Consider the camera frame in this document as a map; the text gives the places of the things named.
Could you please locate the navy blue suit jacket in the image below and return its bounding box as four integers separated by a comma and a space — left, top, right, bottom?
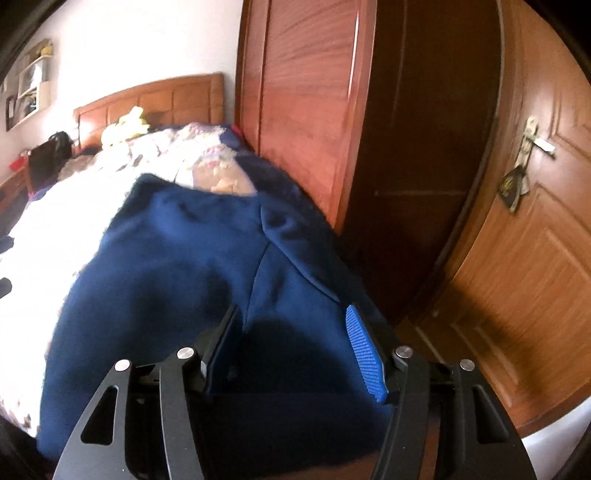
37, 175, 390, 479

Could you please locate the wooden bedroom door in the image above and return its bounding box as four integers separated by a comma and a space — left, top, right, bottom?
416, 1, 590, 436

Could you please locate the orange floral bed sheet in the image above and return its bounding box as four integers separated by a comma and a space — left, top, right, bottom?
1, 156, 141, 436

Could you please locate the wooden desk along window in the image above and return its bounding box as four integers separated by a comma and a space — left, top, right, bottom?
0, 168, 29, 237

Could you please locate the pink floral quilt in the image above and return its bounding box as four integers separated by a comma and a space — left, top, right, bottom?
58, 122, 256, 196

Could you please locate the red bowl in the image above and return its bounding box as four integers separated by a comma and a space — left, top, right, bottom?
9, 156, 28, 172

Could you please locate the yellow Pikachu plush toy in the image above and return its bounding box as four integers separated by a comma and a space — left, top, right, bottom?
101, 106, 150, 148

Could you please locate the wooden louvred wardrobe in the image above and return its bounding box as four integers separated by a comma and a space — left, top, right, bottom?
235, 1, 502, 321

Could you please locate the wooden bed headboard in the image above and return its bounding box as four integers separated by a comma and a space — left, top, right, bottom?
73, 73, 224, 148

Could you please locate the dark pouch hanging on handle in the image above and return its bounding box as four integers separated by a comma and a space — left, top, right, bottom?
498, 165, 530, 214

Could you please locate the metal door handle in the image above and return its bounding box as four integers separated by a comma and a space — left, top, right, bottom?
514, 116, 556, 169

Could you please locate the white wall shelf unit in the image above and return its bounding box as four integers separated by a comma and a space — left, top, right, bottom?
3, 38, 54, 131

